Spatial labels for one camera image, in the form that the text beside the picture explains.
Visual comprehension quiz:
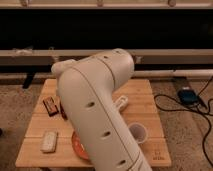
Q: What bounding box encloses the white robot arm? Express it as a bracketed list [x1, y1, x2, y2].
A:
[51, 49, 152, 171]

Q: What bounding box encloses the white sponge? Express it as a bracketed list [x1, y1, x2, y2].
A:
[41, 131, 58, 153]

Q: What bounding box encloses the white rectangular block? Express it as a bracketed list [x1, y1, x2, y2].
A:
[114, 95, 128, 112]

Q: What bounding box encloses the orange plate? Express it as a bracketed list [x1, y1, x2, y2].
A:
[71, 132, 89, 160]

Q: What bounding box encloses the blue power adapter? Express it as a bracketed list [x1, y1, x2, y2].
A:
[178, 89, 198, 105]

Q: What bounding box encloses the wooden board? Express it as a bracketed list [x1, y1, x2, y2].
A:
[15, 79, 171, 168]

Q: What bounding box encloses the black cable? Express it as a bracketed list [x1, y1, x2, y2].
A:
[153, 75, 213, 168]

